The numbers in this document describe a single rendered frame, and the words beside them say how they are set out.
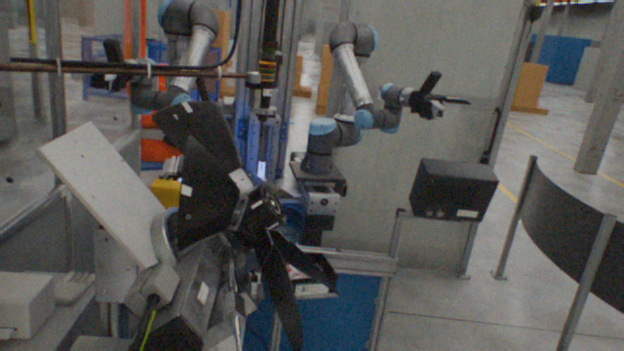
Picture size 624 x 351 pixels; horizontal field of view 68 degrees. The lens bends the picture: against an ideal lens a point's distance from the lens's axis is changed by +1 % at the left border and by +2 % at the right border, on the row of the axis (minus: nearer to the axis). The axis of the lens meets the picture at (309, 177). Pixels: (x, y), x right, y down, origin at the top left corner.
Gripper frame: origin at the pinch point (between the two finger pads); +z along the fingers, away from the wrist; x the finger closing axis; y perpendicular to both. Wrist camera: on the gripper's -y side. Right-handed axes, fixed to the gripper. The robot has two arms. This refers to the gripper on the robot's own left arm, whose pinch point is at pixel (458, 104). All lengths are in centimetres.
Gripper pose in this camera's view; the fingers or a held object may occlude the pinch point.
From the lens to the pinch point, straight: 171.9
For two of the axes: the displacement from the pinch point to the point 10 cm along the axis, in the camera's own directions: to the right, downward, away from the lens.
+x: -8.0, 2.3, -5.5
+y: -0.2, 9.1, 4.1
